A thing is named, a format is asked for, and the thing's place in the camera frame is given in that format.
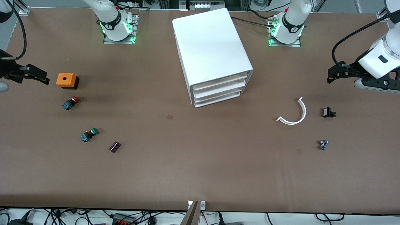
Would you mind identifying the white plastic drawer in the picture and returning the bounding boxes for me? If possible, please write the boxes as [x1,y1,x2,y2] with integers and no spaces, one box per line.
[191,72,251,92]
[194,91,242,108]
[193,86,246,103]
[192,80,249,98]

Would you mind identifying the white drawer cabinet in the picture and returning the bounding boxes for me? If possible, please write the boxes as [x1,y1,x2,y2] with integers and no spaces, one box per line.
[172,8,253,108]

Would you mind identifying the white curved plastic piece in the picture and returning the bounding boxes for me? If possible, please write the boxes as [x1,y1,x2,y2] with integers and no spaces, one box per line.
[276,97,307,125]

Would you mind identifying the white electrical device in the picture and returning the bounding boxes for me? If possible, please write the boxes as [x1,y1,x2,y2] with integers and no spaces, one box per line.
[187,0,219,11]

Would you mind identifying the black power strip red switches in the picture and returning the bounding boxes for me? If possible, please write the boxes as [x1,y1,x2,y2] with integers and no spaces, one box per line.
[112,213,137,225]

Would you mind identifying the orange button enclosure box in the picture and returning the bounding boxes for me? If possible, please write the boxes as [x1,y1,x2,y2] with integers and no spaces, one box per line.
[56,73,79,90]

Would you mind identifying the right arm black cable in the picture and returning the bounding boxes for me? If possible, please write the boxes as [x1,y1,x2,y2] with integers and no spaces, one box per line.
[9,0,27,60]

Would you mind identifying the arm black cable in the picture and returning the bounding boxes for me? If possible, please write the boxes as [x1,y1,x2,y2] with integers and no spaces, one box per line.
[9,0,27,60]
[332,11,400,68]

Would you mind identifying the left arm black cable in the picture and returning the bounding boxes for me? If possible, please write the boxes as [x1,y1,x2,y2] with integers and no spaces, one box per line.
[332,11,400,68]

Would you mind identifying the red push button switch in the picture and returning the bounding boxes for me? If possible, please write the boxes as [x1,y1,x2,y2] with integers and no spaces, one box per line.
[62,96,80,110]

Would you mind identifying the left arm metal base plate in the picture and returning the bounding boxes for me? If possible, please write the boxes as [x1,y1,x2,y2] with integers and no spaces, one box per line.
[268,16,302,47]

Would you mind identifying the green push button switch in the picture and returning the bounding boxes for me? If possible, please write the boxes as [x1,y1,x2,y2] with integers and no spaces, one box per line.
[81,127,99,143]

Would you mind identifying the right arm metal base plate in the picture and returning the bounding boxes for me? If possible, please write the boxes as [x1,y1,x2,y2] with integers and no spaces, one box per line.
[103,12,138,44]

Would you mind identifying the black table cable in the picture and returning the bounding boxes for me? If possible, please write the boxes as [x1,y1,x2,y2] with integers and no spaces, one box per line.
[231,16,273,29]

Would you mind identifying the black looped floor cable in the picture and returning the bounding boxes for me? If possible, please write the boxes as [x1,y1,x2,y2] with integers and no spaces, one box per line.
[315,213,345,222]

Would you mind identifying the white metal bracket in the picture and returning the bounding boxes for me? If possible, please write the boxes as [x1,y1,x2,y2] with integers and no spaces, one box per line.
[187,201,207,210]

